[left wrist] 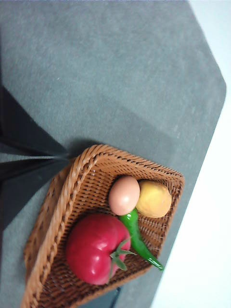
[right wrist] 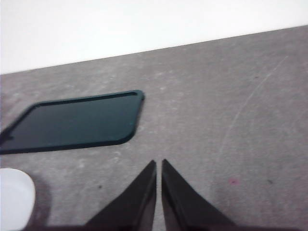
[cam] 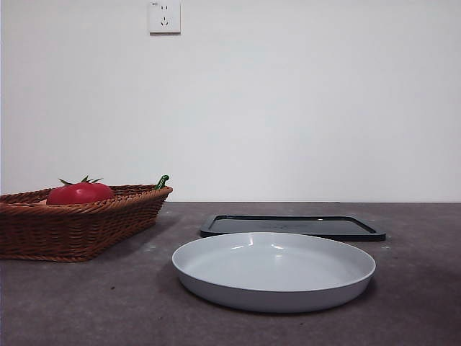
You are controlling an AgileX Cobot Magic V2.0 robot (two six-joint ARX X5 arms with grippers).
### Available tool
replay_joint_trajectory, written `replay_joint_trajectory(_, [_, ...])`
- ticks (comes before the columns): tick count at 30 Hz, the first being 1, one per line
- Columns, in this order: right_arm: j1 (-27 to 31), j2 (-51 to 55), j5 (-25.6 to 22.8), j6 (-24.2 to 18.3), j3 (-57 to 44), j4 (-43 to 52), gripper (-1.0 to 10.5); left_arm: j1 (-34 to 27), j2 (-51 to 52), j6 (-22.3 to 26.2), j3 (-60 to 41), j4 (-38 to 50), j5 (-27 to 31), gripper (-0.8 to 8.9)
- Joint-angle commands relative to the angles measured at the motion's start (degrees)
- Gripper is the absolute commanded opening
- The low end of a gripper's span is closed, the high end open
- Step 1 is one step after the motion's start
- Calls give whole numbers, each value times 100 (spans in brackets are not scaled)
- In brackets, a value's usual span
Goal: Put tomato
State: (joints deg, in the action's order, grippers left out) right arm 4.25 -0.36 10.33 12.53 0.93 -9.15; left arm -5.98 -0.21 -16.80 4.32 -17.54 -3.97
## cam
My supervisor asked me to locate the red tomato with green stem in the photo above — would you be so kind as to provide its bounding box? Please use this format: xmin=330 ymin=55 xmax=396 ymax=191
xmin=45 ymin=174 xmax=115 ymax=205

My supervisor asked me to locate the white wall socket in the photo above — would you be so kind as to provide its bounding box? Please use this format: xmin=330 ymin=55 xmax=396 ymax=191
xmin=149 ymin=0 xmax=182 ymax=36

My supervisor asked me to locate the brown wicker basket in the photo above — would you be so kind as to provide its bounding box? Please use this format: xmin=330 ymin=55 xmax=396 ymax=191
xmin=0 ymin=184 xmax=174 ymax=263

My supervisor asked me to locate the black rectangular tray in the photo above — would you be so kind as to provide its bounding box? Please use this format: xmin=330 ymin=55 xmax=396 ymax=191
xmin=200 ymin=214 xmax=387 ymax=242

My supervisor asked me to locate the pale grey round plate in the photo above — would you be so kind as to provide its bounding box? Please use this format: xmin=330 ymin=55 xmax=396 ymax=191
xmin=171 ymin=231 xmax=377 ymax=314

